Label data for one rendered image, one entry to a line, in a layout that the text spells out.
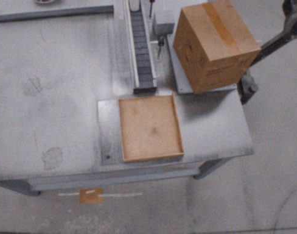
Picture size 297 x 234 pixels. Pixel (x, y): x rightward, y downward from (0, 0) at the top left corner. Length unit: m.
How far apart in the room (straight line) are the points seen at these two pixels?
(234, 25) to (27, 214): 1.77
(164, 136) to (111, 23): 0.71
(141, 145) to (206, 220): 1.02
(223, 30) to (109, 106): 0.60
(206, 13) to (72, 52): 0.69
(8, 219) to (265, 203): 1.90
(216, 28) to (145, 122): 0.51
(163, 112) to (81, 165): 0.43
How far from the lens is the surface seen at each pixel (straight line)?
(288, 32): 1.77
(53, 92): 1.27
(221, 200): 2.02
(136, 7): 1.46
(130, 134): 1.13
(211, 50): 1.04
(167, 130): 1.15
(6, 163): 1.22
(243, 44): 1.12
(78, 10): 1.54
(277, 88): 2.58
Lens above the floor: 1.90
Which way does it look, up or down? 66 degrees down
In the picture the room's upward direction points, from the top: 7 degrees clockwise
